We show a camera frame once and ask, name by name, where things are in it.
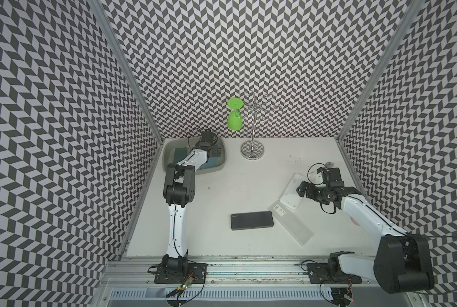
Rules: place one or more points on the green plastic goblet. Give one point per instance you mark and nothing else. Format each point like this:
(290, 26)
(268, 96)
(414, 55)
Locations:
(235, 118)

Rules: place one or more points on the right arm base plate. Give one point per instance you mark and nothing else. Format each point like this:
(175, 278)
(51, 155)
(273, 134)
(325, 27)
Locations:
(319, 273)

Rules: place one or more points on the grey storage box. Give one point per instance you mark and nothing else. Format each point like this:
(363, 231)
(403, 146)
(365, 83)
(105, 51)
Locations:
(190, 143)

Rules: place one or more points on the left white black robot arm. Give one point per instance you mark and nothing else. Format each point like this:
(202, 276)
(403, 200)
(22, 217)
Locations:
(179, 190)

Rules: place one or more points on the white flat pencil case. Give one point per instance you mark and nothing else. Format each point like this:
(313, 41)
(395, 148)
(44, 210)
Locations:
(290, 197)

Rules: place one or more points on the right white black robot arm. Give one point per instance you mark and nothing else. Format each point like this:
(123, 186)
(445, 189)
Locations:
(402, 262)

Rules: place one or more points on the black pencil case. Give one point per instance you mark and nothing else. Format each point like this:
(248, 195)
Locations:
(251, 220)

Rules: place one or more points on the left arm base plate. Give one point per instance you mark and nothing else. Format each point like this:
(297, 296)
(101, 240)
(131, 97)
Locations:
(176, 277)

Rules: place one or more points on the light blue ribbed pencil case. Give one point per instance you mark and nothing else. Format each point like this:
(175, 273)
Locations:
(213, 163)

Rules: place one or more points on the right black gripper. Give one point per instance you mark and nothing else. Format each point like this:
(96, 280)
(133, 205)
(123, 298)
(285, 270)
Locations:
(309, 192)

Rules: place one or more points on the chrome cup tree stand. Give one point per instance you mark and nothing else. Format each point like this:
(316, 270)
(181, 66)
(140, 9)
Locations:
(257, 108)

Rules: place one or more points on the dark green pencil case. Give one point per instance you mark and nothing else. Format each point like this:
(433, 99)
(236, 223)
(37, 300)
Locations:
(180, 154)

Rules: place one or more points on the long frosted pencil case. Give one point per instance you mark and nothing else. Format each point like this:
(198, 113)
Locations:
(291, 223)

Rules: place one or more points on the aluminium front rail frame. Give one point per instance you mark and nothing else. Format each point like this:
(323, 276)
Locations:
(243, 280)

